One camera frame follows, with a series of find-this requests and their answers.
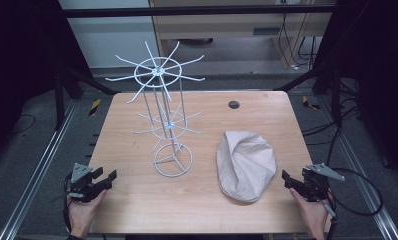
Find white cabinet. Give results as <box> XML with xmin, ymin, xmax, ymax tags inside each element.
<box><xmin>58</xmin><ymin>0</ymin><xmax>160</xmax><ymax>70</ymax></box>

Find dark curtain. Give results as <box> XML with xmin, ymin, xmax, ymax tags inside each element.
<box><xmin>0</xmin><ymin>0</ymin><xmax>93</xmax><ymax>164</ymax></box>
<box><xmin>315</xmin><ymin>0</ymin><xmax>398</xmax><ymax>186</ymax></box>

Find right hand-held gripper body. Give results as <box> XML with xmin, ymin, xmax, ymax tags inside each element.
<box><xmin>301</xmin><ymin>162</ymin><xmax>347</xmax><ymax>203</ymax></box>

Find grey cable plug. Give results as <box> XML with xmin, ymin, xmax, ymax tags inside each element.
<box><xmin>322</xmin><ymin>203</ymin><xmax>340</xmax><ymax>240</ymax></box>

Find aluminium floor rail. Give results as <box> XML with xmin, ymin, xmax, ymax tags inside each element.
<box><xmin>0</xmin><ymin>99</ymin><xmax>79</xmax><ymax>240</ymax></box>
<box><xmin>315</xmin><ymin>95</ymin><xmax>398</xmax><ymax>240</ymax></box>

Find light wooden desk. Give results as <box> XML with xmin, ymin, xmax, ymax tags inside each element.
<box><xmin>149</xmin><ymin>0</ymin><xmax>337</xmax><ymax>69</ymax></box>

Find person's right hand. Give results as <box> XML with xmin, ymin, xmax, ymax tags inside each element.
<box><xmin>289</xmin><ymin>188</ymin><xmax>330</xmax><ymax>240</ymax></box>

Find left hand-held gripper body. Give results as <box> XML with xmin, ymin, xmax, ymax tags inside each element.
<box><xmin>66</xmin><ymin>162</ymin><xmax>107</xmax><ymax>203</ymax></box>

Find yellow black floor tape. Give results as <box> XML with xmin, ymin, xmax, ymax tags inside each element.
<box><xmin>301</xmin><ymin>95</ymin><xmax>322</xmax><ymax>111</ymax></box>
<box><xmin>88</xmin><ymin>98</ymin><xmax>102</xmax><ymax>117</ymax></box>

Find person's left hand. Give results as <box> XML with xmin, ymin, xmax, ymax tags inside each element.
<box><xmin>67</xmin><ymin>189</ymin><xmax>108</xmax><ymax>239</ymax></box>

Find black horizontal frame bar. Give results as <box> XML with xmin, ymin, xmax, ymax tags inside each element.
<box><xmin>60</xmin><ymin>3</ymin><xmax>337</xmax><ymax>19</ymax></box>

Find beige flat cap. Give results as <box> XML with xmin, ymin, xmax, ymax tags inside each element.
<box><xmin>215</xmin><ymin>130</ymin><xmax>277</xmax><ymax>203</ymax></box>

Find black floor cables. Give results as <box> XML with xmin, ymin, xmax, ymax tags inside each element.
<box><xmin>301</xmin><ymin>79</ymin><xmax>363</xmax><ymax>169</ymax></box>

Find black looped gripper cable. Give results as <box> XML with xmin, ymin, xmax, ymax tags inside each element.
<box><xmin>326</xmin><ymin>167</ymin><xmax>384</xmax><ymax>217</ymax></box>

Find black hanging desk cables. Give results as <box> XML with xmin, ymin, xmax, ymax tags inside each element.
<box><xmin>277</xmin><ymin>3</ymin><xmax>319</xmax><ymax>72</ymax></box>

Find black metal stand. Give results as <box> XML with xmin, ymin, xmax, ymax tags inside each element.
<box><xmin>273</xmin><ymin>61</ymin><xmax>344</xmax><ymax>128</ymax></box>
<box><xmin>52</xmin><ymin>62</ymin><xmax>122</xmax><ymax>132</ymax></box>

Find thin black floor cable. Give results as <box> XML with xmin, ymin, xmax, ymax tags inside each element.
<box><xmin>6</xmin><ymin>113</ymin><xmax>37</xmax><ymax>138</ymax></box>

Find white wire display rack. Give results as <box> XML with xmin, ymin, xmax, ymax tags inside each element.
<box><xmin>105</xmin><ymin>40</ymin><xmax>206</xmax><ymax>178</ymax></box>

